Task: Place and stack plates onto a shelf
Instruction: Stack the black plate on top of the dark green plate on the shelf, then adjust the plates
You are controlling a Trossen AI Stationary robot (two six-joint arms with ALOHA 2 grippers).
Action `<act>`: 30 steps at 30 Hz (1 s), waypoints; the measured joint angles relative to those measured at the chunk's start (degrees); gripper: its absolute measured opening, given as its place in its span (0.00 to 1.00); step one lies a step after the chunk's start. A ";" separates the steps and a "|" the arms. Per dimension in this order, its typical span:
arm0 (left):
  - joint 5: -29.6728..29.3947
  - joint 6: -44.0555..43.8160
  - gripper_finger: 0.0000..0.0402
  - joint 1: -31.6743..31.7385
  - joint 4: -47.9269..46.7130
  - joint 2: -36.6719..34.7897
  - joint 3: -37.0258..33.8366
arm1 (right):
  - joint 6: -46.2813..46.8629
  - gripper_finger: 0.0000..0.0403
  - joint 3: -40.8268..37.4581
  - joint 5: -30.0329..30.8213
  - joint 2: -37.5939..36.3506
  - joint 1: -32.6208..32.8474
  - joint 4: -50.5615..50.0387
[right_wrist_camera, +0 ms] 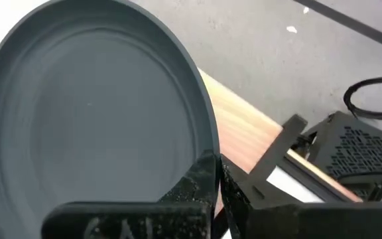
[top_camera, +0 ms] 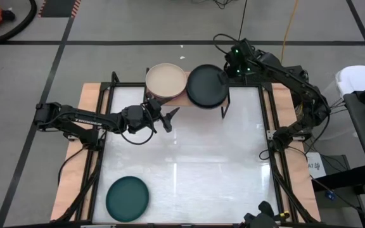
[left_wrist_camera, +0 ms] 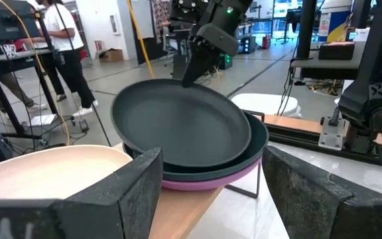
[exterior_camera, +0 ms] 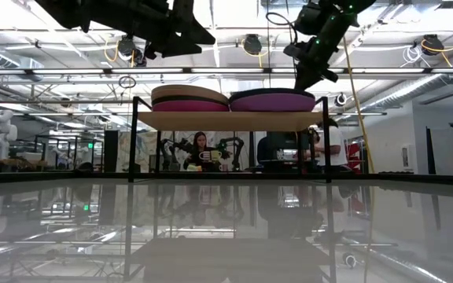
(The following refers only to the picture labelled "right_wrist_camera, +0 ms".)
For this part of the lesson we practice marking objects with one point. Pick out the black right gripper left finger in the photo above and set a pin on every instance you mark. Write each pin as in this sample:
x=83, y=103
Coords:
x=128, y=220

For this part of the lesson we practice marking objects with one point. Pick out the black metal table frame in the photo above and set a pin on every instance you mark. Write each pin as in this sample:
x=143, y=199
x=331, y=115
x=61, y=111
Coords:
x=277, y=149

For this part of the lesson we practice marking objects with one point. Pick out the black perforated computer case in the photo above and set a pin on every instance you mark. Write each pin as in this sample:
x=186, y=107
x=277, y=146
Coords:
x=360, y=149

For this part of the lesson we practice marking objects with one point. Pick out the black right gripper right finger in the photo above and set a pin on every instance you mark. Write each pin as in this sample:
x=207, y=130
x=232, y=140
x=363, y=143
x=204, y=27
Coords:
x=310, y=222

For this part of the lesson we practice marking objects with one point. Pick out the wooden shelf with black legs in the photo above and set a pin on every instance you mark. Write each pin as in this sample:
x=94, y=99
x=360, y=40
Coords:
x=240, y=129

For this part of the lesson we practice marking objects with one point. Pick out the dark grey round plate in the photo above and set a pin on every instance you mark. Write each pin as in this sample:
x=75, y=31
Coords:
x=95, y=116

